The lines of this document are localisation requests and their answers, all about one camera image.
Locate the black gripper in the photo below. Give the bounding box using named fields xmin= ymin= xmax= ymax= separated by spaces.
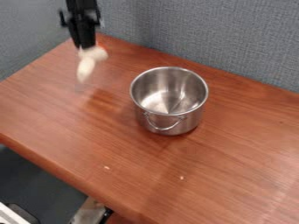
xmin=59 ymin=0 xmax=101 ymax=49

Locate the white toy mushroom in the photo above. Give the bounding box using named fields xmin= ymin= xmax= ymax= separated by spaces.
xmin=76 ymin=45 xmax=108 ymax=83

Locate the stainless steel pot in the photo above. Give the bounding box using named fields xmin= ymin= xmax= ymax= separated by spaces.
xmin=129 ymin=66 xmax=210 ymax=136

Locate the white and black floor object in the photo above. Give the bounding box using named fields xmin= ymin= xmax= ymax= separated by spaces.
xmin=0 ymin=202 xmax=40 ymax=224

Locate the table leg bracket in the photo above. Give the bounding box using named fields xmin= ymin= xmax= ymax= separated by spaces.
xmin=68 ymin=197 xmax=113 ymax=224

